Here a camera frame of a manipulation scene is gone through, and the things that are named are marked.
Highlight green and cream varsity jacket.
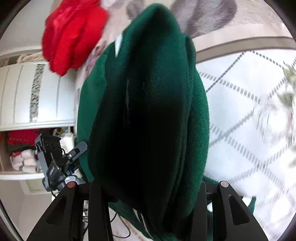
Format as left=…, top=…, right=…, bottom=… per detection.
left=76, top=2, right=257, bottom=241

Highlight red and white folded clothes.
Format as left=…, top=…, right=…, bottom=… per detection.
left=1, top=127, right=76, bottom=173

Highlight white bedside cabinet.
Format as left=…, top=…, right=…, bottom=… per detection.
left=0, top=48, right=79, bottom=195

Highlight white quilted floral bedspread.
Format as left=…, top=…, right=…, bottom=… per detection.
left=196, top=37, right=295, bottom=240

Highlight red puffy garment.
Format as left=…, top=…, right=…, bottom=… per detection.
left=42, top=1, right=108, bottom=76

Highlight black cable on floor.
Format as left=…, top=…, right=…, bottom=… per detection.
left=82, top=201, right=132, bottom=240

